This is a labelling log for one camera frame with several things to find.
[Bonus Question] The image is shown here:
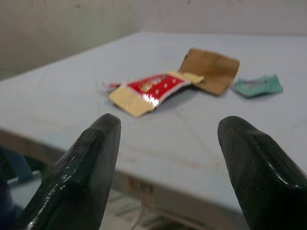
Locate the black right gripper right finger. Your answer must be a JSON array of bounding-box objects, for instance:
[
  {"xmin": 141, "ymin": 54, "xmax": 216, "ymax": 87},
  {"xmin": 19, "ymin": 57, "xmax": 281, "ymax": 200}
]
[{"xmin": 217, "ymin": 115, "xmax": 307, "ymax": 230}]

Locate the red snack wrapper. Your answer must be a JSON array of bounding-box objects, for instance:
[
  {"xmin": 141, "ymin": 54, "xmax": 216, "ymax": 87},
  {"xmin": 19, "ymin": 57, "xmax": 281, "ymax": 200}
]
[{"xmin": 102, "ymin": 72, "xmax": 192, "ymax": 110}]

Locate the blue plastic chair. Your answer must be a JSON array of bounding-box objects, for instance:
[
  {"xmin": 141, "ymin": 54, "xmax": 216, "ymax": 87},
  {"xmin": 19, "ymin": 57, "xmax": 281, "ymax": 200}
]
[{"xmin": 0, "ymin": 146, "xmax": 46, "ymax": 216}]

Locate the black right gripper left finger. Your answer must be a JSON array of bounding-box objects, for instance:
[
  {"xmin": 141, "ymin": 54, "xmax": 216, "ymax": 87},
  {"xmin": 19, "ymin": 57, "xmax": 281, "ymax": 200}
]
[{"xmin": 12, "ymin": 113, "xmax": 122, "ymax": 230}]

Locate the green crumpled wrapper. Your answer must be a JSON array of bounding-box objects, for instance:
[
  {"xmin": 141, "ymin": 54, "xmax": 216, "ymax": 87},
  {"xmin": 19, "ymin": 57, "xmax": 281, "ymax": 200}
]
[{"xmin": 231, "ymin": 73, "xmax": 283, "ymax": 99}]

